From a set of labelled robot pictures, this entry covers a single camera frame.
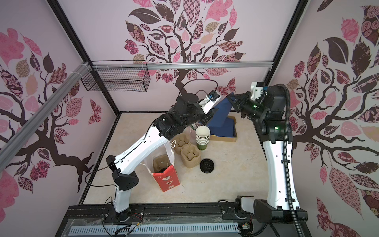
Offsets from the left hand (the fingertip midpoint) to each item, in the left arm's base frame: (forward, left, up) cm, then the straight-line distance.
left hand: (211, 106), depth 65 cm
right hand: (-2, -5, +8) cm, 10 cm away
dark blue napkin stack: (+15, -16, -37) cm, 43 cm away
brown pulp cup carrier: (-6, +10, -32) cm, 34 cm away
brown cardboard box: (+8, -18, -39) cm, 44 cm away
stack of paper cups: (+1, +3, -26) cm, 26 cm away
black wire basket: (+60, +71, -24) cm, 96 cm away
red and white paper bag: (-24, +20, -23) cm, 39 cm away
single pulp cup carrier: (-8, +29, -42) cm, 52 cm away
